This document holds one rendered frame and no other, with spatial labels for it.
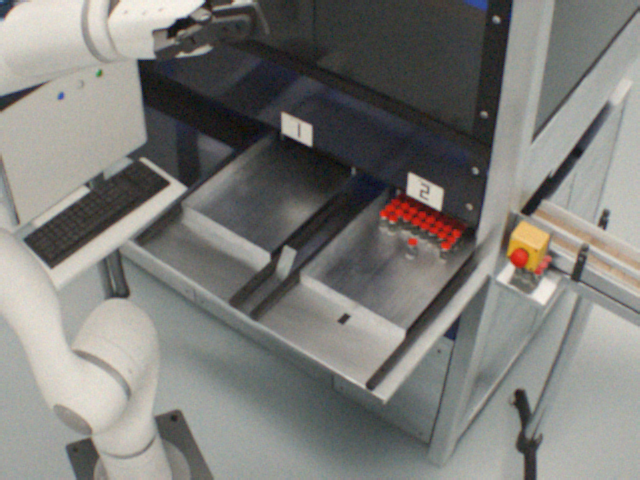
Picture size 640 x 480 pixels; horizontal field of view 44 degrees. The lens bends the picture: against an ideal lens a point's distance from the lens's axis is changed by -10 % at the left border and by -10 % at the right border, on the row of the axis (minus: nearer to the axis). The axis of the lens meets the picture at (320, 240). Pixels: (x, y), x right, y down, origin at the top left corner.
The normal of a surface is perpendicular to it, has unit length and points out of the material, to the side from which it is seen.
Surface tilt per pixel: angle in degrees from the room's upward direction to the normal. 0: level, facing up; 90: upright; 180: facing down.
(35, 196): 90
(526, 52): 90
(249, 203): 0
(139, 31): 86
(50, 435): 0
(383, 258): 0
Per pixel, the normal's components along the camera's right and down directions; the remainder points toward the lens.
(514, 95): -0.60, 0.57
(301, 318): 0.01, -0.70
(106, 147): 0.74, 0.49
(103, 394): 0.73, -0.16
